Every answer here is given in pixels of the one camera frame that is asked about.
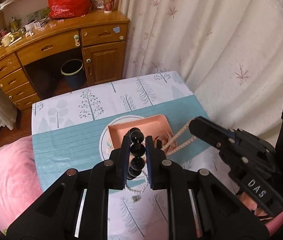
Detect black bead bracelet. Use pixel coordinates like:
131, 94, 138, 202
126, 127, 147, 181

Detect pink plastic jewelry tray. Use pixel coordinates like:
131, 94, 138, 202
108, 114, 174, 150

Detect round white coaster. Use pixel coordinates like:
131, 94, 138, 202
99, 115, 144, 161

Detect tree patterned teal tablecloth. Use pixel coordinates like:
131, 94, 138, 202
31, 70, 240, 240

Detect white patterned curtain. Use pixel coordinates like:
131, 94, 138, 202
120, 0, 283, 144

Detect pink blanket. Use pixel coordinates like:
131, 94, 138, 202
0, 136, 43, 232

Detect dark waste bin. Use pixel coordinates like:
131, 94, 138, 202
61, 59, 87, 89

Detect wooden desk with drawers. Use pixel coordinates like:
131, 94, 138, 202
0, 10, 129, 111

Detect red white paper cup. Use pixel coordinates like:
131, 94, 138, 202
103, 0, 114, 13

